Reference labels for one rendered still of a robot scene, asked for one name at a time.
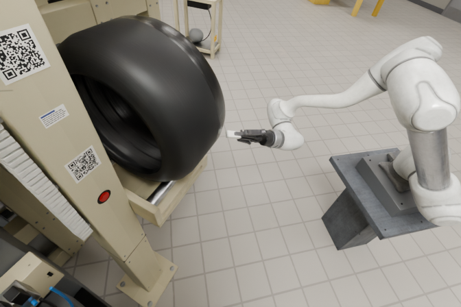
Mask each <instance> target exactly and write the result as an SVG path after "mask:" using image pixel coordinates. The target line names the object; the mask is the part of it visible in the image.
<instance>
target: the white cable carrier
mask: <svg viewBox="0 0 461 307"><path fill-rule="evenodd" d="M2 122H3V120H2V118H1V117H0V163H1V164H2V165H3V166H4V167H5V168H6V169H7V170H8V171H9V172H10V173H11V174H12V175H13V176H14V177H15V178H17V180H18V181H19V182H21V183H22V185H24V187H25V188H26V189H27V190H29V191H30V192H31V193H32V194H33V195H34V196H35V197H36V198H37V199H38V200H39V201H40V202H41V203H42V204H44V206H45V207H47V209H49V210H50V212H51V213H52V214H54V216H55V217H57V218H58V219H59V220H60V221H61V222H62V223H63V224H64V225H65V226H66V227H67V228H68V229H69V230H70V231H71V232H72V233H73V234H75V235H76V236H78V237H79V238H81V239H82V240H83V241H85V239H86V238H87V237H88V236H89V235H90V234H91V233H92V232H93V230H92V229H91V228H90V227H89V226H90V225H91V224H90V223H89V222H87V221H85V220H84V219H83V218H82V217H81V216H80V215H79V214H78V213H77V211H76V210H75V209H74V208H73V207H72V206H71V204H69V202H68V201H67V200H66V199H65V198H64V196H63V195H61V193H60V192H59V191H58V188H59V186H58V185H57V184H55V183H54V182H52V181H50V180H49V179H48V178H47V177H46V176H45V174H44V173H43V172H42V171H41V169H40V168H39V167H38V166H37V165H36V163H34V161H33V160H32V159H31V158H29V156H28V155H27V154H26V153H25V152H24V151H23V149H22V148H21V147H20V145H19V144H18V143H17V142H16V141H15V140H14V139H13V137H12V136H10V134H9V133H8V131H7V130H5V129H4V128H3V126H2V124H1V123H2Z"/></svg>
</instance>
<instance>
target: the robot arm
mask: <svg viewBox="0 0 461 307"><path fill-rule="evenodd" d="M441 55H442V46H441V45H440V44H439V43H438V42H437V41H436V40H434V39H433V38H432V37H430V36H422V37H420V38H416V39H414V40H411V41H409V42H407V43H405V44H403V45H401V46H399V47H397V48H396V49H394V50H393V51H391V52H390V53H389V54H387V55H386V56H384V57H383V58H382V59H380V60H379V61H378V62H377V63H376V64H374V65H373V66H372V67H371V68H370V69H368V70H367V71H366V72H365V73H364V74H363V75H362V76H361V77H360V78H359V79H358V80H357V81H356V82H355V83H354V84H353V85H352V86H351V87H350V88H349V89H347V90H345V91H344V92H342V93H339V94H334V95H301V96H297V97H294V98H292V99H290V100H288V101H283V100H282V99H279V98H274V99H272V100H270V101H269V103H268V105H267V113H268V119H269V122H270V125H271V126H272V130H265V129H262V130H244V131H242V130H240V132H236V131H230V130H226V131H225V134H226V138H236V139H237V141H239V142H242V143H248V144H249V145H251V143H252V142H254V143H259V144H260V145H262V146H267V147H269V148H276V149H280V150H285V151H291V150H297V149H298V148H300V147H302V146H303V143H304V138H303V136H302V135H301V134H300V133H299V132H297V131H296V130H295V129H294V127H293V125H292V122H291V121H292V119H293V117H294V116H295V110H296V109H297V108H299V107H312V108H328V109H340V108H347V107H350V106H353V105H355V104H357V103H360V102H362V101H365V100H367V99H369V98H371V97H374V96H376V95H379V94H381V93H384V92H386V91H388V94H389V97H390V103H391V105H392V108H393V110H394V113H395V114H396V116H397V119H398V121H399V123H400V124H401V125H402V126H403V127H404V128H406V130H407V135H408V139H409V142H410V144H409V145H408V146H407V147H406V148H405V149H404V150H403V151H402V152H401V153H400V154H399V155H398V156H397V157H396V156H395V155H394V154H393V153H388V154H387V157H388V159H389V162H380V163H379V164H378V165H379V167H380V168H381V169H382V170H383V171H384V173H385V174H386V175H387V176H388V178H389V179H390V181H391V182H392V183H393V185H394V187H395V189H396V191H397V192H399V193H402V192H403V191H408V190H411V192H412V196H413V198H414V201H415V204H416V206H417V208H418V211H419V212H420V213H421V214H422V215H423V216H424V217H425V218H426V219H427V220H428V221H429V222H431V223H433V224H435V225H439V226H453V225H459V224H461V185H460V182H459V180H458V178H457V177H456V176H455V175H454V174H453V173H451V172H450V164H449V161H450V160H451V150H450V148H449V146H448V137H447V126H449V125H451V124H452V123H453V122H454V121H455V120H456V119H457V117H458V114H459V111H460V96H459V94H458V92H457V90H456V88H455V86H454V84H453V82H452V81H451V79H450V78H449V76H448V75H447V74H446V73H445V71H444V70H443V69H442V68H441V67H440V66H438V65H437V64H436V62H437V61H439V59H440V57H441Z"/></svg>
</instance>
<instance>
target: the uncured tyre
mask: <svg viewBox="0 0 461 307"><path fill-rule="evenodd" d="M57 50H58V52H59V54H60V56H61V58H62V60H63V62H64V65H65V66H66V68H67V70H68V72H69V75H70V77H71V79H72V81H73V83H74V85H75V88H76V90H77V92H78V94H79V96H80V98H81V100H82V103H83V104H84V107H85V108H86V111H87V113H88V115H89V117H90V119H91V121H92V123H93V126H94V128H95V130H96V132H97V134H98V136H99V139H100V140H101V142H102V145H103V146H104V149H105V151H106V153H107V155H108V157H109V158H110V159H111V160H112V161H114V162H115V163H117V164H118V165H119V166H121V167H122V168H124V169H125V170H127V171H129V172H131V173H133V174H135V175H137V176H139V177H142V178H143V179H146V180H150V181H153V182H168V181H175V180H180V179H182V178H183V177H185V176H186V175H188V174H189V173H190V172H192V171H193V170H194V169H195V168H196V166H197V165H198V164H199V162H200V161H201V159H203V157H204V156H205V155H206V153H207V152H208V151H209V150H210V148H211V147H212V146H213V145H214V143H215V142H216V141H217V139H218V138H219V137H220V134H221V132H222V128H223V126H224V121H225V115H226V108H225V102H224V96H223V93H222V89H221V87H220V83H219V82H218V80H217V77H216V75H215V73H214V72H213V69H212V68H211V66H210V64H209V63H208V62H207V60H206V59H205V57H204V56H203V55H202V54H201V52H200V51H199V50H198V49H197V47H196V46H195V45H194V44H193V43H192V42H191V41H190V40H189V39H188V38H186V37H185V36H184V35H183V34H181V33H180V32H179V31H178V30H176V29H174V28H173V27H172V26H170V25H168V24H166V23H164V22H162V21H160V20H158V19H154V18H152V17H148V16H139V15H126V16H120V17H118V18H115V19H112V20H109V21H106V22H104V23H100V24H99V25H95V26H92V27H90V28H87V29H83V30H82V31H79V32H76V33H74V34H71V35H70V36H68V37H67V38H66V39H65V40H63V41H62V42H61V43H60V44H59V45H58V47H57Z"/></svg>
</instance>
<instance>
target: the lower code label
mask: <svg viewBox="0 0 461 307"><path fill-rule="evenodd" d="M100 164H101V161H100V159H99V157H98V156H97V154H96V152H95V150H94V148H93V146H92V145H91V146H90V147H89V148H87V149H86V150H84V151H83V152H82V153H81V154H79V155H78V156H76V157H75V158H74V159H72V160H71V161H70V162H69V163H67V164H66V165H65V166H64V167H65V168H66V170H67V171H68V172H69V173H70V175H71V177H72V178H73V179H74V180H75V182H76V183H79V182H80V181H81V180H83V179H84V178H85V177H86V176H87V175H88V174H89V173H90V172H92V171H93V170H94V169H96V168H97V167H98V166H99V165H100Z"/></svg>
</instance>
